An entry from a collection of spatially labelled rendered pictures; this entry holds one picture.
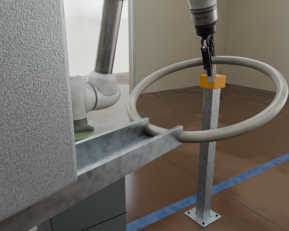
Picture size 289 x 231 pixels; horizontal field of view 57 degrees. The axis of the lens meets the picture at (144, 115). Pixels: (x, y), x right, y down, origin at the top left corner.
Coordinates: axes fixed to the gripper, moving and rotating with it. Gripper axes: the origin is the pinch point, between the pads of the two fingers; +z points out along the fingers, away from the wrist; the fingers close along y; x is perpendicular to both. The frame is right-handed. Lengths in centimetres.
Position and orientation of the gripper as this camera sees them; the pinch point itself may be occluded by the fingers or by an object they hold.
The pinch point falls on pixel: (211, 73)
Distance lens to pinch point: 109.9
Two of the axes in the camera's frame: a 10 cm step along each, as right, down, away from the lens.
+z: 2.4, 7.9, 5.6
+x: 9.1, 0.2, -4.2
